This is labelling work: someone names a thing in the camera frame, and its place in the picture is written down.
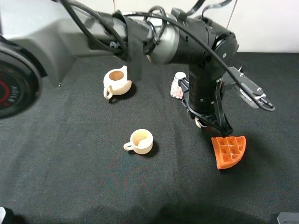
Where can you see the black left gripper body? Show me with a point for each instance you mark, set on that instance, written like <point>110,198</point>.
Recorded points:
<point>202,93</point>

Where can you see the cream ceramic teapot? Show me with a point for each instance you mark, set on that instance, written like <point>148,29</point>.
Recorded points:
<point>116,82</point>

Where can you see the black table cloth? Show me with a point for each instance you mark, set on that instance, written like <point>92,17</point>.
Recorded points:
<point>63,161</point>

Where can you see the grey object bottom right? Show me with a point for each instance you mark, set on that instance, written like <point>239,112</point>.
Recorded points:
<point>285,218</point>

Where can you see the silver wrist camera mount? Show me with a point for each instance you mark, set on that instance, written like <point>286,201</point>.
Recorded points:
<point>256,97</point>

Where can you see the glass pill bottle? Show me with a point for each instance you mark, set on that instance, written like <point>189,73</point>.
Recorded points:
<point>176,91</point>

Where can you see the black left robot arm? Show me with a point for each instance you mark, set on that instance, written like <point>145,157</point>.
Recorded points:
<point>44,38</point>

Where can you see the cream ceramic cup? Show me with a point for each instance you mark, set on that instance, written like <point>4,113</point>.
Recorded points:
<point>141,142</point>

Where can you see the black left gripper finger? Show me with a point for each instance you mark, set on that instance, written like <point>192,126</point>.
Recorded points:
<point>209,119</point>
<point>222,124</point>

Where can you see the orange waffle slice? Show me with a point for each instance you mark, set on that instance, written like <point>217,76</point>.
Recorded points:
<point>228,150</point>

